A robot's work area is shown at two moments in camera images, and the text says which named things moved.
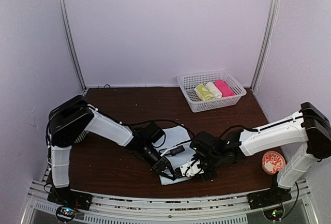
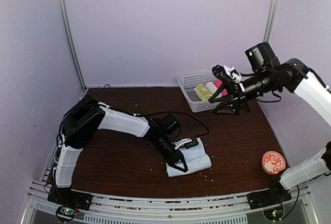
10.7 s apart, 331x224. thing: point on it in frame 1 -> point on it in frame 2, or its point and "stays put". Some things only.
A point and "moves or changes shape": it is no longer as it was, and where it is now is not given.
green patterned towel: [203, 93] stays put
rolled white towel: [213, 89] stays put
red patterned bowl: [272, 162] stays put
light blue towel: [175, 137] moves or changes shape
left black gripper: [161, 165] -> [172, 159]
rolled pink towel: [225, 89] stays put
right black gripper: [211, 176] -> [236, 97]
